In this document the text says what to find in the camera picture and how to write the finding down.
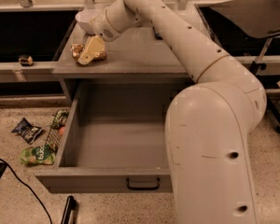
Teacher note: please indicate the checkered snack packet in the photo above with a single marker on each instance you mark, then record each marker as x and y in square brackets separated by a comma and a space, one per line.
[53, 139]

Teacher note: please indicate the open grey top drawer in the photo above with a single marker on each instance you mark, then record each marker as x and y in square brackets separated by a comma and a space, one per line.
[112, 133]

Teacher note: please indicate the crushed orange can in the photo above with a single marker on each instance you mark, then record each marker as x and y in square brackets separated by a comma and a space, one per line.
[78, 49]

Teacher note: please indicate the white bowl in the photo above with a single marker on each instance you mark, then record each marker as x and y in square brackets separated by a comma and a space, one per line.
[83, 19]

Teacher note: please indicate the black rod on floor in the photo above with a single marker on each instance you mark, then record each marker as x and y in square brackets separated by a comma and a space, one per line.
[69, 210]

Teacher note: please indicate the green patterned chip bag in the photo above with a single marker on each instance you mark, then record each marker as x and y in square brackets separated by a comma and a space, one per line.
[59, 119]

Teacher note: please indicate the black stand tray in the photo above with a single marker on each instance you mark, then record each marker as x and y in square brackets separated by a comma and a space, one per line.
[245, 28]

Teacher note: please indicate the black drawer handle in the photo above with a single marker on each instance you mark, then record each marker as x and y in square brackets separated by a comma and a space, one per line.
[143, 185]

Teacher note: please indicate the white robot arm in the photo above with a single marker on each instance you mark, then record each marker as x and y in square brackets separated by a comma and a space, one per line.
[207, 124]

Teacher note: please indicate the green snack bag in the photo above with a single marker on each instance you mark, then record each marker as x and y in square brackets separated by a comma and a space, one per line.
[38, 155]

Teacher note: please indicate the yellow black tape measure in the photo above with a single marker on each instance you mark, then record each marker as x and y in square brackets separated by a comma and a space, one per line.
[26, 60]

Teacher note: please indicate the blue chip bag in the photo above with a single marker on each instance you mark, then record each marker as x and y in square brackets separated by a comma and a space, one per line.
[27, 131]

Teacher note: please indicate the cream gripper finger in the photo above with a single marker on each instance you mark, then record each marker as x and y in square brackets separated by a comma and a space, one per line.
[94, 49]

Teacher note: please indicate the grey drawer cabinet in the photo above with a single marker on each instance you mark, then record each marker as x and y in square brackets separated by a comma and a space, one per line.
[137, 58]

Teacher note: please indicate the dark blue snack packet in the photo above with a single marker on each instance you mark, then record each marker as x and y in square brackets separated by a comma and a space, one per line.
[156, 34]

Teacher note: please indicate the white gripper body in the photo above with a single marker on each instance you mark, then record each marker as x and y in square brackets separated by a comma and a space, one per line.
[100, 26]

